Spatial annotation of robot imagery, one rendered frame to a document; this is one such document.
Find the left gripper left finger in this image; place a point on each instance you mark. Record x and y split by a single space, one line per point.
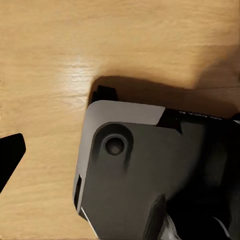
12 149

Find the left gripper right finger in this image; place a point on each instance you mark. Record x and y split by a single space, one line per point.
232 149

